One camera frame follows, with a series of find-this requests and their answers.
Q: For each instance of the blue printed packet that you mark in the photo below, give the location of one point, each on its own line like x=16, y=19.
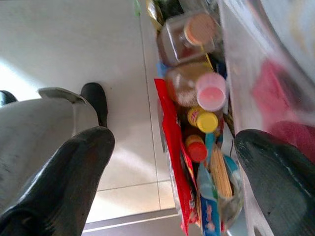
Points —
x=209, y=216

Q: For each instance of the red snack packet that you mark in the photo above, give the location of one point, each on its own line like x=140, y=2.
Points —
x=172, y=147

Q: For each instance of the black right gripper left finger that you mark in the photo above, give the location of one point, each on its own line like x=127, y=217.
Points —
x=56, y=191

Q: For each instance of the spaghetti packet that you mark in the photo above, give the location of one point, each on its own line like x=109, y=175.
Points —
x=221, y=172

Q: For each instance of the translucent white fridge door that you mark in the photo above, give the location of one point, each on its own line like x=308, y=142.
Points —
x=246, y=49

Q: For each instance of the jar pink lid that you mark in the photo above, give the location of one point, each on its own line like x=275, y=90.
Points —
x=211, y=93

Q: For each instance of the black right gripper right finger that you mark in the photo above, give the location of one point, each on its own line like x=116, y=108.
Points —
x=283, y=191

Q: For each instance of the gold packet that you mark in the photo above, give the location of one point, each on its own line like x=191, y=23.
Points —
x=153, y=12

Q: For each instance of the glass jar brown lid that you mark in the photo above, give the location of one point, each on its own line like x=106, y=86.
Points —
x=177, y=41

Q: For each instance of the pink red packet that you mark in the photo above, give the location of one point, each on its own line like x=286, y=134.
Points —
x=270, y=93

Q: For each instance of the black robot foot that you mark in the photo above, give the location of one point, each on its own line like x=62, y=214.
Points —
x=94, y=100
x=6, y=97

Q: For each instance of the bottle red cap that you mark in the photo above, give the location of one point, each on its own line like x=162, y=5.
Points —
x=197, y=151

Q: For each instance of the bottle yellow cap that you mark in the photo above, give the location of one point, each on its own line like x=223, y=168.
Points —
x=205, y=121

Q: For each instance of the silver robot right leg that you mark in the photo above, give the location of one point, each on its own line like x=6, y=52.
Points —
x=37, y=123

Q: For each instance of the black robot right foot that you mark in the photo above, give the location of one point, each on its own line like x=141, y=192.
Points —
x=94, y=100

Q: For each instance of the black robot left foot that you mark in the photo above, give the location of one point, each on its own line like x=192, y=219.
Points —
x=6, y=97

